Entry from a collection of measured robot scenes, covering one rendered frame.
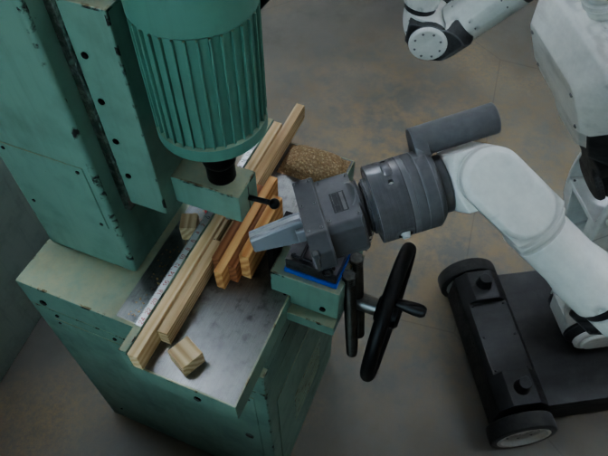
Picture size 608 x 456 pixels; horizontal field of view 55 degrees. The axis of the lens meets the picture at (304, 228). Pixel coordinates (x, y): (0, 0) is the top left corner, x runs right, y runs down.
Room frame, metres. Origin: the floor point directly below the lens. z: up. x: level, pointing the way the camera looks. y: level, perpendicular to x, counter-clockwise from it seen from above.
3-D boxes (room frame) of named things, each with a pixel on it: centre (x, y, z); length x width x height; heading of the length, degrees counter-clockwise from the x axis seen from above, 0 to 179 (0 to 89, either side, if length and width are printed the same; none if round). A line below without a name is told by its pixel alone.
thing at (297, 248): (0.61, -0.03, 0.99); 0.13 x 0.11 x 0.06; 158
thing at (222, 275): (0.68, 0.11, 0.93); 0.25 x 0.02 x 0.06; 158
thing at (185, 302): (0.74, 0.13, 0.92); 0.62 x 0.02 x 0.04; 158
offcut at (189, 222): (0.77, 0.25, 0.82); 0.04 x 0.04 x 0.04; 0
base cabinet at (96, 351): (0.74, 0.26, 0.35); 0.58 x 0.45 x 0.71; 68
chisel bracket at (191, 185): (0.70, 0.16, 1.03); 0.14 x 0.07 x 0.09; 68
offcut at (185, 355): (0.42, 0.20, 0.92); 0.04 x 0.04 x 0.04; 43
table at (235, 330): (0.63, 0.05, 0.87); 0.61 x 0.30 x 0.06; 158
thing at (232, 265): (0.65, 0.10, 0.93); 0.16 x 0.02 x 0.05; 158
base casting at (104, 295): (0.74, 0.26, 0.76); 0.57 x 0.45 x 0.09; 68
